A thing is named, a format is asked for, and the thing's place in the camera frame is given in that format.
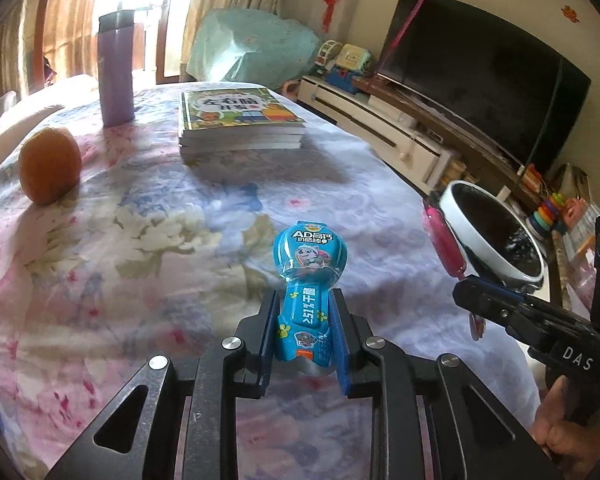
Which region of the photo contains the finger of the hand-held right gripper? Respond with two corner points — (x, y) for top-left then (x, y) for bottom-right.
(451, 279), (547, 347)
(466, 275), (527, 306)

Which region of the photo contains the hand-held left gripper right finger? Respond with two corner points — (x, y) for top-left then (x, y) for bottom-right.
(327, 287), (563, 480)

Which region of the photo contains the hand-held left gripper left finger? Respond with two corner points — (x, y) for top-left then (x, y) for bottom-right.
(45, 290), (283, 480)

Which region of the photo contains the pink sausage wrapper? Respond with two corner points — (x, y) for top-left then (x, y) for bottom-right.
(422, 200), (486, 338)

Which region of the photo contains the white bin with black bag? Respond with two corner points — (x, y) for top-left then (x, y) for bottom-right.
(437, 180), (548, 291)

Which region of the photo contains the blue drink bottle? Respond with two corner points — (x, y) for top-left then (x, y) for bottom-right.
(275, 220), (351, 376)

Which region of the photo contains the person's right hand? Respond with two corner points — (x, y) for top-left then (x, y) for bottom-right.
(532, 376), (600, 464)

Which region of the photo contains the brown side table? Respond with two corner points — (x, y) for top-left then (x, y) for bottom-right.
(550, 232), (596, 311)

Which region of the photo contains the rainbow stacking rings toy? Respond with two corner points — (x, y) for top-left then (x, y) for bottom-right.
(527, 192), (563, 236)

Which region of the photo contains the orange plastic toy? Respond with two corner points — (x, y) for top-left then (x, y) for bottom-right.
(562, 197), (588, 233)

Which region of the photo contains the colourful wooden toy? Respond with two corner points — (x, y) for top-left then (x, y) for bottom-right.
(520, 162), (546, 196)

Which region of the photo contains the beige bag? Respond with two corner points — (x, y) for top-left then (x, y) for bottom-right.
(550, 162), (593, 201)

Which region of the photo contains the floral tablecloth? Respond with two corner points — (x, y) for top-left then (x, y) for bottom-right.
(0, 80), (541, 480)

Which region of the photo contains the green rod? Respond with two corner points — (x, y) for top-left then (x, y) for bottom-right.
(522, 55), (563, 171)

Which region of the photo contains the black curved television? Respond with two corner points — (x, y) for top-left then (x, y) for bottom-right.
(375, 0), (592, 173)

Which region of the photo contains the white television cabinet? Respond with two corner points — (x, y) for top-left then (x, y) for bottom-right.
(297, 75), (531, 211)

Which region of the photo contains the stack of children's books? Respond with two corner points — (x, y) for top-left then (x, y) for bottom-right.
(177, 87), (307, 153)

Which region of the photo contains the yellow toy cash register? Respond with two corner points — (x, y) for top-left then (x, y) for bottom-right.
(327, 44), (376, 93)

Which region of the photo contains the orange fruit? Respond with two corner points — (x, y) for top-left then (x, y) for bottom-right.
(19, 127), (82, 206)

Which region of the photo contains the pink rod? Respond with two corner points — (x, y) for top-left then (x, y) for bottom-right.
(380, 0), (428, 78)

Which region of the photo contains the white toy basket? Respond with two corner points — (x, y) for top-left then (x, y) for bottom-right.
(315, 39), (343, 68)

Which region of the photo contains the teal furniture cover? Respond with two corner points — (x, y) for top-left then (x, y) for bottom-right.
(186, 10), (323, 92)

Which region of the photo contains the purple drinking bottle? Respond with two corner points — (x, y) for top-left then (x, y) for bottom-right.
(97, 10), (136, 128)

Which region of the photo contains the cream sofa cushion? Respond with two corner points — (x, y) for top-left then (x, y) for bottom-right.
(0, 74), (98, 181)

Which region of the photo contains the red hanging knot ornament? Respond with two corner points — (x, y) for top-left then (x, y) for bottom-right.
(321, 0), (346, 33)

